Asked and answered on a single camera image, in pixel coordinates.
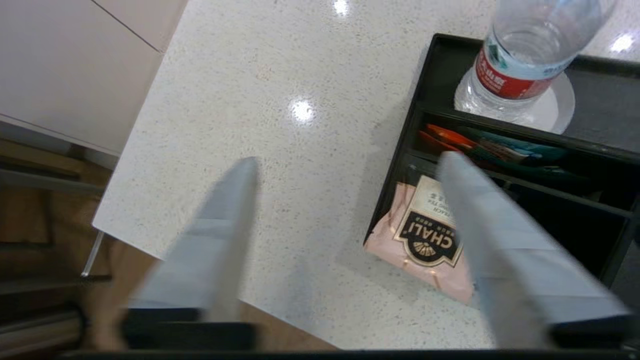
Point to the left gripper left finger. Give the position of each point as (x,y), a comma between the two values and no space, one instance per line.
(210,250)

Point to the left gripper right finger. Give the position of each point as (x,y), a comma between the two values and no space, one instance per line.
(510,260)

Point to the pink CHALI tea bag packet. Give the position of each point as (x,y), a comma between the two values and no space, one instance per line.
(425,240)

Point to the water bottle on tray red cap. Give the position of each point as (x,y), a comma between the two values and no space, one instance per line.
(530,45)

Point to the black compartment organizer box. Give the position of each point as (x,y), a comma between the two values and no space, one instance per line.
(575,225)

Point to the teal sachet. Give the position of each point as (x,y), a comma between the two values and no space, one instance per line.
(520,150)

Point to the red sachet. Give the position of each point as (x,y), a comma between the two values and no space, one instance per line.
(447,137)

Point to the white round coaster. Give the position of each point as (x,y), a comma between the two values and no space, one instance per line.
(557,107)

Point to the black serving tray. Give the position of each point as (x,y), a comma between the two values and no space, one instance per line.
(610,95)

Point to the beige cabinet panel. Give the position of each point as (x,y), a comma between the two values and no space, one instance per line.
(65,65)

